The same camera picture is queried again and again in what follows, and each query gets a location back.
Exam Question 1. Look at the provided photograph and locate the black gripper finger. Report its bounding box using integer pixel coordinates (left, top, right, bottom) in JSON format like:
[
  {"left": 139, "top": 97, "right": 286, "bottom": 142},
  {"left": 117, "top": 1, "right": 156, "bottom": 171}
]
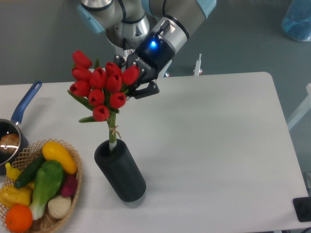
[
  {"left": 127, "top": 81, "right": 159, "bottom": 99},
  {"left": 113, "top": 55, "right": 127, "bottom": 68}
]

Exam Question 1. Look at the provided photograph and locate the dark grey ribbed vase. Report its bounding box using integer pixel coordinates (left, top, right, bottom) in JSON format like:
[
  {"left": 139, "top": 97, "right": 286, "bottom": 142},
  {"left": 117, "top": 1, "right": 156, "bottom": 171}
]
[{"left": 94, "top": 139, "right": 146, "bottom": 202}]

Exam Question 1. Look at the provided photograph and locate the woven wicker basket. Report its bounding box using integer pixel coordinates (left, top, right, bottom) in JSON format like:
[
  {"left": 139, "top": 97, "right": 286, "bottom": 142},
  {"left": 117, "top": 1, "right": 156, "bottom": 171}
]
[{"left": 0, "top": 139, "right": 82, "bottom": 233}]

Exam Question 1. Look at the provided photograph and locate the blue handled saucepan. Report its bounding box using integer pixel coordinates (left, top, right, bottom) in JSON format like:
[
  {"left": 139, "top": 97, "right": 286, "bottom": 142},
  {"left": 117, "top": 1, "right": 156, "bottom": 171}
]
[{"left": 0, "top": 81, "right": 42, "bottom": 175}]

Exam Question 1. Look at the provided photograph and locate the small yellow banana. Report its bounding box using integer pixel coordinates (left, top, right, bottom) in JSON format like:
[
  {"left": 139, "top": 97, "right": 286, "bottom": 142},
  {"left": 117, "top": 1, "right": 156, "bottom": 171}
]
[{"left": 5, "top": 163, "right": 35, "bottom": 190}]

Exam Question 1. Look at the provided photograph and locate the orange fruit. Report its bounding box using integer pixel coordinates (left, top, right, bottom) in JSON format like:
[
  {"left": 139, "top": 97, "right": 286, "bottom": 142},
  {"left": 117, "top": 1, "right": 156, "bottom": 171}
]
[{"left": 5, "top": 204, "right": 33, "bottom": 233}]

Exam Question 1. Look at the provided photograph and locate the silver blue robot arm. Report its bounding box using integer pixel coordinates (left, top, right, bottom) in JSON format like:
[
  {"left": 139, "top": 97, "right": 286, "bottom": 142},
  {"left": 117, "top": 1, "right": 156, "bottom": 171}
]
[{"left": 77, "top": 0, "right": 217, "bottom": 99}]

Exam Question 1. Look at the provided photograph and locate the purple red radish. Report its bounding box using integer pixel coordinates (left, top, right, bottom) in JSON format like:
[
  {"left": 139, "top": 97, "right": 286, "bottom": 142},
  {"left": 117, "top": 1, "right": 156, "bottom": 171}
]
[{"left": 60, "top": 175, "right": 78, "bottom": 197}]

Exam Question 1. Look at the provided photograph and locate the red tulip bouquet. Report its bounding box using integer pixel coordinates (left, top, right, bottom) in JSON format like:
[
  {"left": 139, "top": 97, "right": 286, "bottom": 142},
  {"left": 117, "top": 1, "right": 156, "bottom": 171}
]
[{"left": 68, "top": 50, "right": 140, "bottom": 152}]

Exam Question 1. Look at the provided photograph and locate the white frame bar right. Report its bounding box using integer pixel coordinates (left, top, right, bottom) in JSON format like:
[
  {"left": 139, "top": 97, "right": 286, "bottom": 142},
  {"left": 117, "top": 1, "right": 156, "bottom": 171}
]
[{"left": 286, "top": 83, "right": 311, "bottom": 131}]

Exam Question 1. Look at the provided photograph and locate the blue plastic bag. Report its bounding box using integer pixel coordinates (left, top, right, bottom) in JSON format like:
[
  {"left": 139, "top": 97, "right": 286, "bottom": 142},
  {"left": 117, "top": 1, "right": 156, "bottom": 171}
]
[{"left": 281, "top": 0, "right": 311, "bottom": 42}]

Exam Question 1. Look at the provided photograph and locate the black device at edge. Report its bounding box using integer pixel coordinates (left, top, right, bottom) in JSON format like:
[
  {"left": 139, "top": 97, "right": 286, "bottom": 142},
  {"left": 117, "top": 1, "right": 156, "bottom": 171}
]
[{"left": 293, "top": 197, "right": 311, "bottom": 222}]

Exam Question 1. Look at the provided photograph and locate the dark green cucumber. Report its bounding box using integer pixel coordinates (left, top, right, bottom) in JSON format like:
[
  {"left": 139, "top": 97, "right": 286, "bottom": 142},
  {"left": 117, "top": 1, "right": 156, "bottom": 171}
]
[{"left": 14, "top": 153, "right": 46, "bottom": 188}]

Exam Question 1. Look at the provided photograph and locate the white clamp post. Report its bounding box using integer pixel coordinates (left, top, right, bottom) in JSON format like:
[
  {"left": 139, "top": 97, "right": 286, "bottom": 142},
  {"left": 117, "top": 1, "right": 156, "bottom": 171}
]
[{"left": 193, "top": 53, "right": 203, "bottom": 76}]

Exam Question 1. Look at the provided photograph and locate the green bok choy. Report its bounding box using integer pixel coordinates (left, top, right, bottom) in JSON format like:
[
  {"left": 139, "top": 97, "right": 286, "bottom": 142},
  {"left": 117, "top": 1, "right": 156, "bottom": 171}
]
[{"left": 29, "top": 160, "right": 64, "bottom": 220}]

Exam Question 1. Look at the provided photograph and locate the yellow squash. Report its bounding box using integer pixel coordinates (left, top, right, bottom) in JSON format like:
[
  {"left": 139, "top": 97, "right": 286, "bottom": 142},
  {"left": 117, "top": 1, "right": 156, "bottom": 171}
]
[{"left": 42, "top": 141, "right": 77, "bottom": 175}]

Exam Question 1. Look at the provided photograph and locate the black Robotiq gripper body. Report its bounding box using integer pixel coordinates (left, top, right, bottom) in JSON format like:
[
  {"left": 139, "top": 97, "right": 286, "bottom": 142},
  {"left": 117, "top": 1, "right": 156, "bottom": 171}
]
[{"left": 126, "top": 32, "right": 174, "bottom": 89}]

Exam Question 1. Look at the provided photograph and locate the yellow bell pepper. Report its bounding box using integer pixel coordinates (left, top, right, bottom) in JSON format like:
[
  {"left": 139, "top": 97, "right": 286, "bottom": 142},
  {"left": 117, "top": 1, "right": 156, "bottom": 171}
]
[{"left": 0, "top": 185, "right": 32, "bottom": 209}]

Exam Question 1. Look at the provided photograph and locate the brown bread roll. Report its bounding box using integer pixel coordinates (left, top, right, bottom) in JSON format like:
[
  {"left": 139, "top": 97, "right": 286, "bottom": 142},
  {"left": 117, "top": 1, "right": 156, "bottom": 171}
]
[{"left": 0, "top": 133, "right": 19, "bottom": 154}]

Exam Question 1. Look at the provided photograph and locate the white garlic bulb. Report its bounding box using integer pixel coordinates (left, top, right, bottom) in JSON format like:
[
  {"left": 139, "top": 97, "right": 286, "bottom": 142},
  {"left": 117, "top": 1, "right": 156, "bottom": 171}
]
[{"left": 48, "top": 195, "right": 71, "bottom": 219}]

